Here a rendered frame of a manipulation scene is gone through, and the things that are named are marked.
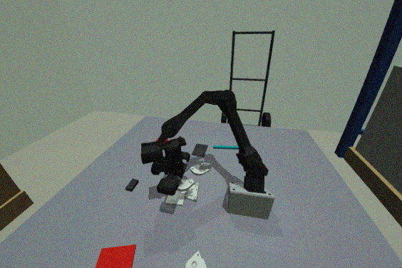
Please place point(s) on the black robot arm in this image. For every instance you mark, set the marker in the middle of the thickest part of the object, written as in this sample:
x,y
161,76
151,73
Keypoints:
x,y
248,157

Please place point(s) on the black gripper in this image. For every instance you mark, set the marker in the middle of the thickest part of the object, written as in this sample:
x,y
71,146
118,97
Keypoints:
x,y
176,168

